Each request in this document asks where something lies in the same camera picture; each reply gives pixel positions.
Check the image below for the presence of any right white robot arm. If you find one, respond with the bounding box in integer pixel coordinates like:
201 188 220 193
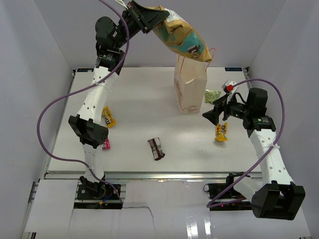
203 88 306 221

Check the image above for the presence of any green snack packet right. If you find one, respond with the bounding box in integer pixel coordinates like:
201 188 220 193
204 89 221 104

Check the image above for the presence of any aluminium front rail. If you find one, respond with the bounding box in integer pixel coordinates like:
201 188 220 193
44 172 262 181

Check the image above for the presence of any yellow candy packet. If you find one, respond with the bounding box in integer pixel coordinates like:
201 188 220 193
215 123 228 142
102 106 117 128

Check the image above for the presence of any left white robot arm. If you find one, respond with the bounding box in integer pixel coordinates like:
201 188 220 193
68 0 170 199

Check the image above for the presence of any white foam board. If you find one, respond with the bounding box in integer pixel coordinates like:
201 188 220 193
25 180 311 239

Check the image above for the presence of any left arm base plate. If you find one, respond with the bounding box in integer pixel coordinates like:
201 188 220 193
74 183 122 210

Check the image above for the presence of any large brown snack bag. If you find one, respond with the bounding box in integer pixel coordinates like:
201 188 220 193
153 5 212 62

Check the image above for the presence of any yellow candy packet right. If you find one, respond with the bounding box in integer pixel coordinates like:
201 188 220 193
215 123 228 142

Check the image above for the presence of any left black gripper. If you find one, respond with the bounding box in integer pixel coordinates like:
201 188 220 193
114 0 169 50

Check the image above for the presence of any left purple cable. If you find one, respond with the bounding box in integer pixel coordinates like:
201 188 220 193
36 0 130 205

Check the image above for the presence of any red snack packet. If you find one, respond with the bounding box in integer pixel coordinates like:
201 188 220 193
102 138 110 150

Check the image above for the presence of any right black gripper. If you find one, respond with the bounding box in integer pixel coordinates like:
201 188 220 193
203 93 251 125

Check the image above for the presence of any cream paper bag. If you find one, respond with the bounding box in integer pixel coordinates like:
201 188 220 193
173 56 209 115

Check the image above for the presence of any brown chocolate bar wrapper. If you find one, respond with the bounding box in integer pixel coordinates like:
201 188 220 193
148 137 165 161

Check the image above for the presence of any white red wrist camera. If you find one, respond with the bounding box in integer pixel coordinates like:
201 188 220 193
222 79 238 103

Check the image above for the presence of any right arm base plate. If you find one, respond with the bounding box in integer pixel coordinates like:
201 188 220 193
203 183 252 211

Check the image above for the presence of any yellow candy packet left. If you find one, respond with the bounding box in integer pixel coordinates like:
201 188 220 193
102 106 117 128

